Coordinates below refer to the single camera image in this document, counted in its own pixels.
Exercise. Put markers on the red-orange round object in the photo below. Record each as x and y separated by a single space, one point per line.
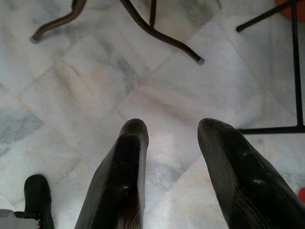
289 9

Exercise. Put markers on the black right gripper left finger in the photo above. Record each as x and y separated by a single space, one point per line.
119 179

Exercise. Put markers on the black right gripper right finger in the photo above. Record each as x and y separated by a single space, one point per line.
243 181

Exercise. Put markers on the black metal frame stand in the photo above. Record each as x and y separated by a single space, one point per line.
296 71

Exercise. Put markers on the small red object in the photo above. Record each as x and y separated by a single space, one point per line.
302 195

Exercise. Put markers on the marble-pattern folding table, red edge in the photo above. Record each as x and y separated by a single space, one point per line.
147 28

